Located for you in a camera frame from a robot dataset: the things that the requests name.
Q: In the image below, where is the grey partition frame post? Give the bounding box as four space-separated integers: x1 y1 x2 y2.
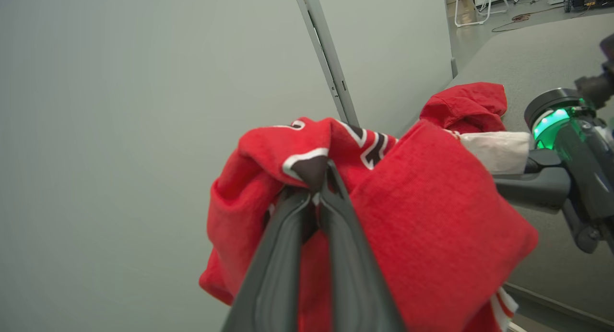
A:
291 0 360 127

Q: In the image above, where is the white metal rack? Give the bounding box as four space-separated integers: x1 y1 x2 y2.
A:
453 0 521 28

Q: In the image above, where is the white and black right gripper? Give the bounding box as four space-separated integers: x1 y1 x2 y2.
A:
493 73 614 255

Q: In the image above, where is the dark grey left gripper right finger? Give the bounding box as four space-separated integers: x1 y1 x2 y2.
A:
314 160 406 332

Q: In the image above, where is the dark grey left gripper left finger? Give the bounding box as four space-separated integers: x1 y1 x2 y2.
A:
221 186 318 332

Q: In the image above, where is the red printed garment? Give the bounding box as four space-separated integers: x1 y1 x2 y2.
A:
199 82 539 332

